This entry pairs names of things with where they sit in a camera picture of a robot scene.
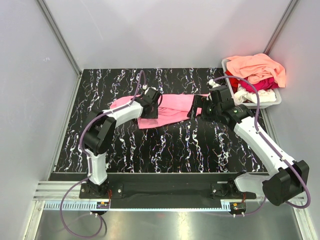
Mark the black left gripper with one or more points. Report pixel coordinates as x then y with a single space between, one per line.
154 115

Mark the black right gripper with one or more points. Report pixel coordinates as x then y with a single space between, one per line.
196 104

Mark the pink t shirt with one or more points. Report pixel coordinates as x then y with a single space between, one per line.
173 109

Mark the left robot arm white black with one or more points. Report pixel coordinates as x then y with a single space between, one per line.
99 130

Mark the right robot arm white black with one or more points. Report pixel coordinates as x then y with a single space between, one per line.
286 177

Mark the white plastic laundry basket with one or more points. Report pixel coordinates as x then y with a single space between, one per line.
251 105

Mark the white cream shirt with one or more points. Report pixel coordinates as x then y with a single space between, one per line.
265 96

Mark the peach orange shirt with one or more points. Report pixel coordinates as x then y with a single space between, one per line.
256 68

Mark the magenta red shirt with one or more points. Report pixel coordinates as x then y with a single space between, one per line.
257 85

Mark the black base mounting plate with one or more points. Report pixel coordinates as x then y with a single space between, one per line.
215 187

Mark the white slotted cable duct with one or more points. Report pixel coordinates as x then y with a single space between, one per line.
99 206

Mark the right aluminium corner post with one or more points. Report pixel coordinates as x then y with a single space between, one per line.
280 26

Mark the aluminium corner post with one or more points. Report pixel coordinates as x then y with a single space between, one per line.
58 35
280 26

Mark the left aluminium corner post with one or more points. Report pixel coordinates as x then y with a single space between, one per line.
58 35

